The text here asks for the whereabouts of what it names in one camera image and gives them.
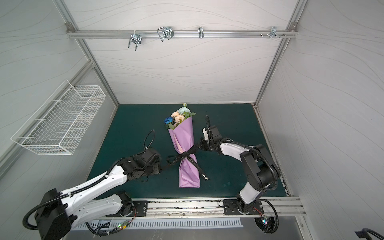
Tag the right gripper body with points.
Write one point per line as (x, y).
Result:
(207, 141)

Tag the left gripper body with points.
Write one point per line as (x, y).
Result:
(154, 169)

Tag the pink purple wrapping paper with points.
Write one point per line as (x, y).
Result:
(183, 140)

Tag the mint fake flower stem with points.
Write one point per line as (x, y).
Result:
(185, 111)

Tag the blue fake flower stem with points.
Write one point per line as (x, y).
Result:
(169, 121)

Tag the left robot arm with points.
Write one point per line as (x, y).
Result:
(60, 212)

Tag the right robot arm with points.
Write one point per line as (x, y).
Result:
(260, 169)

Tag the green table mat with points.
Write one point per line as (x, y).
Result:
(134, 125)

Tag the white vent grille strip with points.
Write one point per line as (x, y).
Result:
(149, 224)

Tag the metal U-bolt clamp middle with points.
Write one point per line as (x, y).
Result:
(165, 33)

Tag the metal u-bolt clamp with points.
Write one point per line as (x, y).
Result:
(165, 33)
(135, 40)

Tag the metal bolt clamp right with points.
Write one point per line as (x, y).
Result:
(274, 33)

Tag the metal U-bolt clamp left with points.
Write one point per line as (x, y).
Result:
(135, 40)

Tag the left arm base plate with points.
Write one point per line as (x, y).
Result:
(139, 207)

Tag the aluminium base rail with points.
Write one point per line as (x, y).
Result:
(184, 208)

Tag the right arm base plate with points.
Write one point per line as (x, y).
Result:
(231, 207)

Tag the white wire basket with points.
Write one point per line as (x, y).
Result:
(57, 127)

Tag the metal bracket clamp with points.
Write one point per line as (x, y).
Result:
(201, 32)

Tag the aluminium crossbar rail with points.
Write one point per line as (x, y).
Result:
(179, 34)

